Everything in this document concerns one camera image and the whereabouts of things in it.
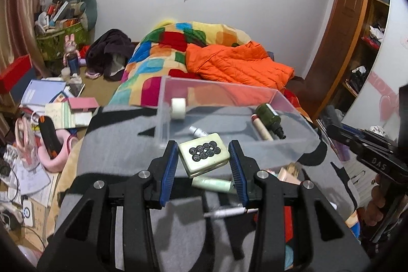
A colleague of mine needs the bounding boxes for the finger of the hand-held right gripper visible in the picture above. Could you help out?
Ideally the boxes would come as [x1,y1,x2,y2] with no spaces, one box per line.
[325,123,372,148]

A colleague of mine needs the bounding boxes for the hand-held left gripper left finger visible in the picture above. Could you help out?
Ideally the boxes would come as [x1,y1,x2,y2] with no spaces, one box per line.
[36,140,179,272]

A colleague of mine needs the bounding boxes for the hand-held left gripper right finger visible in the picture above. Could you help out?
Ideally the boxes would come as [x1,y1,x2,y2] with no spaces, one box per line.
[228,140,372,272]

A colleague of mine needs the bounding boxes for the light green tube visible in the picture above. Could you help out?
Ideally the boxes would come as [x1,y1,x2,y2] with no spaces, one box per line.
[192,178,236,194]

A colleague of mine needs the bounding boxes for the mahjong tile with black circles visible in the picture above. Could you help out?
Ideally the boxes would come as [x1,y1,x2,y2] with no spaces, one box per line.
[178,133,231,178]

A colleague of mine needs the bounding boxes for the white pen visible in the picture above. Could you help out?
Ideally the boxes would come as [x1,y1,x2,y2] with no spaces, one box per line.
[203,208,259,219]

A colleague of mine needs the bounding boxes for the clear plastic storage bin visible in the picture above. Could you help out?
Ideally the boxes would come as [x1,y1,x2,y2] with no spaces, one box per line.
[156,76,321,178]

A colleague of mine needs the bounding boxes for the person's right hand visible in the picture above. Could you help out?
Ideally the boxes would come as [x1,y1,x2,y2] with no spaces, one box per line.
[363,175,388,227]

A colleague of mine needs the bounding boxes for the small white tube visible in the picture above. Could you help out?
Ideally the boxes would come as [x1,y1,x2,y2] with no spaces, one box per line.
[189,125,209,139]

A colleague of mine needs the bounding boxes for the cream tube with red band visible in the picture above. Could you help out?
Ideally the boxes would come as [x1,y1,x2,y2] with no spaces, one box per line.
[251,113,275,141]

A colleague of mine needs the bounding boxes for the pale pink box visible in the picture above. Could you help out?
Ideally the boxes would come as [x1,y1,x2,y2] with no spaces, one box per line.
[277,164,303,185]

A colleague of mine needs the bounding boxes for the grey and black blanket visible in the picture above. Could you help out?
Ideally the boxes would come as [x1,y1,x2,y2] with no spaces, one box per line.
[54,105,362,272]

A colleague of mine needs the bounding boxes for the white tape roll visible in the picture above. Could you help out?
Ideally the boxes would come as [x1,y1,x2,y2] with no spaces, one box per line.
[170,98,187,120]

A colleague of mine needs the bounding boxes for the dark green bottle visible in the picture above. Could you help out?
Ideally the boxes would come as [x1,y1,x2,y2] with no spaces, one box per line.
[257,103,285,139]

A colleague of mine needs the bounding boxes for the white curved panel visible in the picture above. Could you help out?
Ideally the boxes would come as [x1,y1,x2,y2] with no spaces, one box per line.
[342,0,408,145]

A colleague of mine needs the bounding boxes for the wooden open shelf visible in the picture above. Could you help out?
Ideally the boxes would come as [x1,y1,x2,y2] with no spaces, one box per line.
[342,0,392,107]

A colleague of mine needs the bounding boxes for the orange down jacket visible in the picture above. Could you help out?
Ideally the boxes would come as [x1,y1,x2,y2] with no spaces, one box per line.
[185,41,295,91]

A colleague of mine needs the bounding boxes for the pink flat box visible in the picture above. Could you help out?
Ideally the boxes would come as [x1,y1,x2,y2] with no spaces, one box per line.
[68,97,99,110]

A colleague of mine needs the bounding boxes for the colourful patchwork blanket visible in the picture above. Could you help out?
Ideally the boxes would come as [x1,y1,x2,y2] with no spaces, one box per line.
[110,20,319,120]

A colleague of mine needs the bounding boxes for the green patterned notebook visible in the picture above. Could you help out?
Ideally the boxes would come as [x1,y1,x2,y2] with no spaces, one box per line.
[45,101,77,129]

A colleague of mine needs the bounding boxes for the black and orange tool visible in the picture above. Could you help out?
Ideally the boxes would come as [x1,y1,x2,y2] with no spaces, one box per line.
[38,116,62,159]

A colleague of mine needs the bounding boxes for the white paper sheets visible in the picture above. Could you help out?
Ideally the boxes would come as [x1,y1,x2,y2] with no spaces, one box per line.
[14,160,53,205]

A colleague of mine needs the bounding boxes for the dark clothes pile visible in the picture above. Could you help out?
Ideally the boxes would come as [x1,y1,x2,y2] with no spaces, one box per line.
[85,29,136,82]

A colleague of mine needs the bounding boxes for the clear pink pouch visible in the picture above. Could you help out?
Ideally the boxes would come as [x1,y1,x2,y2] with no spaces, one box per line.
[14,117,40,171]

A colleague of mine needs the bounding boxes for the rabbit topped bottle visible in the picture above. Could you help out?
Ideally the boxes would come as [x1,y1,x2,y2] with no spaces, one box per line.
[64,34,82,75]

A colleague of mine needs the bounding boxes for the white charger device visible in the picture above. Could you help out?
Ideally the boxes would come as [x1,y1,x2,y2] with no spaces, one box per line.
[22,199,36,228]

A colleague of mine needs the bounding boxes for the blue book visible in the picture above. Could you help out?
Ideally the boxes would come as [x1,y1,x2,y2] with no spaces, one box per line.
[21,80,66,107]

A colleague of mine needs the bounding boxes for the green cardboard box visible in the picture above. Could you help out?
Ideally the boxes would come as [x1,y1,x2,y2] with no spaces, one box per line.
[36,22,90,60]

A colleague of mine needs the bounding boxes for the grey green neck pillow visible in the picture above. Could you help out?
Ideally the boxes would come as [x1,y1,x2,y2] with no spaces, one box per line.
[53,0,98,30]

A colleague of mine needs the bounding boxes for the red box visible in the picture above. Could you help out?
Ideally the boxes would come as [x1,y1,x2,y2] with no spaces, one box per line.
[0,54,34,93]

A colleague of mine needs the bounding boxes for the striped curtain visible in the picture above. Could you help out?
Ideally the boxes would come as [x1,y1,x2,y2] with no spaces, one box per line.
[0,0,66,69]

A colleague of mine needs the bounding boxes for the pink ring cushion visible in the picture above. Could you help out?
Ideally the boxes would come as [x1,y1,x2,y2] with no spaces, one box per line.
[40,128,79,172]

